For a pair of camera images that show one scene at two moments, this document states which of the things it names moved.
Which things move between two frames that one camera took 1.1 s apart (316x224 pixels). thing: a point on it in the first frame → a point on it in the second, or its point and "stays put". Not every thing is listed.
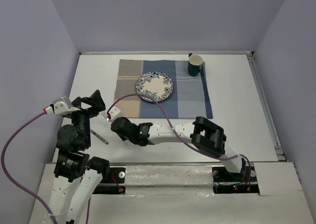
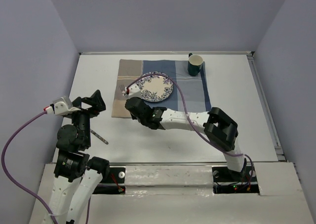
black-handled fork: (104, 114) → (122, 89)
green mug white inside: (194, 63) stays put
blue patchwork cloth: (189, 99) stays put
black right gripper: (126, 118) → (134, 116)
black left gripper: (96, 100) stays put
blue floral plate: (156, 85) stays put
